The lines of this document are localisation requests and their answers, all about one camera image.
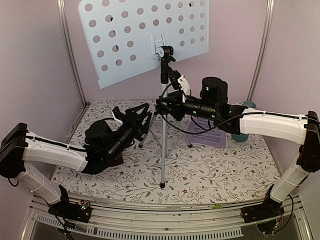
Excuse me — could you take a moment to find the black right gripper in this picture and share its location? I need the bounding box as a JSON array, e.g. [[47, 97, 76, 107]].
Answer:
[[155, 93, 217, 125]]

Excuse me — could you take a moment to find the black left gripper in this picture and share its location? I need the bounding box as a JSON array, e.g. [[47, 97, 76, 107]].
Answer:
[[107, 103, 153, 161]]

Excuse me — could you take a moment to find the purple sheet music page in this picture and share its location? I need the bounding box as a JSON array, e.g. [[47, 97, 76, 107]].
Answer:
[[187, 117, 228, 148]]

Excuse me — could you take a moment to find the light blue music stand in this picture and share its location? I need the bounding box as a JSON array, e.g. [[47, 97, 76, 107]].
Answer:
[[77, 0, 210, 188]]

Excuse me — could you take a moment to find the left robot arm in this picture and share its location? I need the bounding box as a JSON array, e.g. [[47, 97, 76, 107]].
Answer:
[[0, 103, 152, 217]]

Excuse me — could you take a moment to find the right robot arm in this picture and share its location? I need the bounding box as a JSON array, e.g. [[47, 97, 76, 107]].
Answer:
[[156, 76, 320, 218]]

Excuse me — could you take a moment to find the brown wooden metronome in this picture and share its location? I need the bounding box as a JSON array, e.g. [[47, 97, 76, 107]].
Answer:
[[109, 154, 124, 167]]

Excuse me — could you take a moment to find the floral patterned table mat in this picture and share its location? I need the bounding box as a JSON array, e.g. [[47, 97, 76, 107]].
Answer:
[[52, 116, 280, 205]]

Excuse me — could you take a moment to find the teal cup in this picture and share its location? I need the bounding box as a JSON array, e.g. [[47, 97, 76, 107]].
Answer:
[[231, 101, 257, 143]]

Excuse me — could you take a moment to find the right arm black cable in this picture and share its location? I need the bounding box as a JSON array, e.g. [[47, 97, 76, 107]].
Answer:
[[159, 83, 245, 135]]

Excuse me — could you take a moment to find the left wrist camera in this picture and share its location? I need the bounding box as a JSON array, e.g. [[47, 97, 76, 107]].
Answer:
[[111, 106, 123, 127]]

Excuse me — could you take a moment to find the right aluminium frame post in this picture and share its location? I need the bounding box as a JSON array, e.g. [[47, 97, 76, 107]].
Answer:
[[246, 0, 275, 101]]

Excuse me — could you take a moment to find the aluminium frame post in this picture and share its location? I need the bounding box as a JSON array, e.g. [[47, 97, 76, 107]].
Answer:
[[56, 0, 87, 106], [246, 0, 275, 101]]

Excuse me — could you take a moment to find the aluminium base frame rail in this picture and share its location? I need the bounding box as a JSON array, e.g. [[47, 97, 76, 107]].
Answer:
[[21, 193, 316, 240]]

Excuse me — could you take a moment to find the left aluminium frame post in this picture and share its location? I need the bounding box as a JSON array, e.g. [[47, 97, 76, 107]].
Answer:
[[56, 0, 87, 106]]

